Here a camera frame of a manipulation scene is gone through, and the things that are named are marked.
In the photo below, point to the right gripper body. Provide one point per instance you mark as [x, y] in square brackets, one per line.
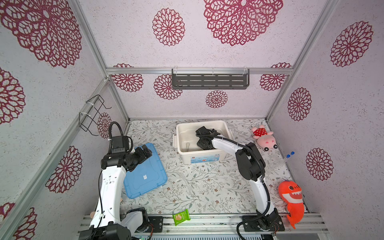
[200, 143]

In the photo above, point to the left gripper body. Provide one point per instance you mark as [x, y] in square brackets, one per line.
[137, 157]

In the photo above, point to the white plastic storage bin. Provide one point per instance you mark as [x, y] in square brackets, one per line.
[194, 141]

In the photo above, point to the blue plastic bin lid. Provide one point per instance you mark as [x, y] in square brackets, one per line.
[146, 177]

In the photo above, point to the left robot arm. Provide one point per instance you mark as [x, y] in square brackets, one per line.
[107, 223]

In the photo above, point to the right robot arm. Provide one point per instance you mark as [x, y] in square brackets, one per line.
[251, 166]

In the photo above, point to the pink pig plush toy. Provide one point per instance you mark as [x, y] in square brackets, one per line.
[264, 139]

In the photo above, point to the green snack packet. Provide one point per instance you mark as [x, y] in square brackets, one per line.
[181, 217]

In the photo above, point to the red shark plush toy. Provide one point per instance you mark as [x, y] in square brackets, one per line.
[292, 195]

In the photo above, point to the black wire wall rack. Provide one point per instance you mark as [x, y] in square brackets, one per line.
[88, 117]

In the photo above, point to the grey wall shelf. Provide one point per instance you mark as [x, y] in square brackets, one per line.
[210, 81]

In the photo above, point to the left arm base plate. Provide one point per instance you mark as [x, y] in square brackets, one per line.
[136, 222]

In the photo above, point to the aluminium front rail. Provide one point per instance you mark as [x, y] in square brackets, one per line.
[226, 224]

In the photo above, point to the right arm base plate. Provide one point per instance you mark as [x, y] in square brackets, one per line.
[265, 224]

